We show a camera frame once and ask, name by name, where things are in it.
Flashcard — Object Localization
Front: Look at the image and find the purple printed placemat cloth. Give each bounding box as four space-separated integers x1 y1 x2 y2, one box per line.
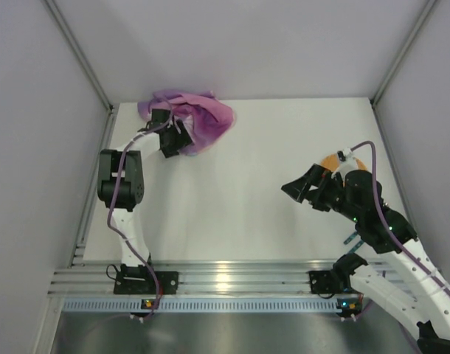
137 90 235 156

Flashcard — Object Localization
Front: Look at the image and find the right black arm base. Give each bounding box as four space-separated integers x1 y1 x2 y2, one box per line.
308 270 356 296

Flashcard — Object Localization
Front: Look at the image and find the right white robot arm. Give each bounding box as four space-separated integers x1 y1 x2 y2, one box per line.
281 164 450 353

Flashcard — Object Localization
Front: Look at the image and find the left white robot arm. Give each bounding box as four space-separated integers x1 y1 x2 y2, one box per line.
97 108 192 269

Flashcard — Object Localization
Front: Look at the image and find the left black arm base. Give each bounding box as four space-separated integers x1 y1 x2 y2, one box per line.
113 271 179 295

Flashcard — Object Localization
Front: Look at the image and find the round woven bamboo plate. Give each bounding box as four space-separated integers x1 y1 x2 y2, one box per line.
319 153 368 184

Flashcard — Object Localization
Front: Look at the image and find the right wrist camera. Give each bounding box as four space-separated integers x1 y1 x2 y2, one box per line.
335 147 358 176

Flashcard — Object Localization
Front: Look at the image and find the spoon with teal handle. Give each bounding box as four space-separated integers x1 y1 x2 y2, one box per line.
343 232 358 245

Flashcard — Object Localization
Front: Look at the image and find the fork with teal handle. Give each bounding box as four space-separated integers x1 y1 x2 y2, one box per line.
349 240 364 254

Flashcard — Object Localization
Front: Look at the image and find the left aluminium frame post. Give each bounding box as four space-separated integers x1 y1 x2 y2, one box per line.
41 0 114 111

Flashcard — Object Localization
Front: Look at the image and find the aluminium frame post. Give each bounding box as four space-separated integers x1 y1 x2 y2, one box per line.
41 0 114 111
370 0 440 108

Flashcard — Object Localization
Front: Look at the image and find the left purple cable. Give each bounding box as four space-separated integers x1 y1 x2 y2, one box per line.
105 103 181 320

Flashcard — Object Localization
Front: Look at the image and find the aluminium mounting rail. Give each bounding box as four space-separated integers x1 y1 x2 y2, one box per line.
48 260 333 296

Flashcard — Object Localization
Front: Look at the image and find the perforated grey cable duct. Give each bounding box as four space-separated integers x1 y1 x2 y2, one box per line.
62 297 362 313

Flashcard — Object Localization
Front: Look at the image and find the right aluminium frame post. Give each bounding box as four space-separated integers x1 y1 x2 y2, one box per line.
370 0 440 108

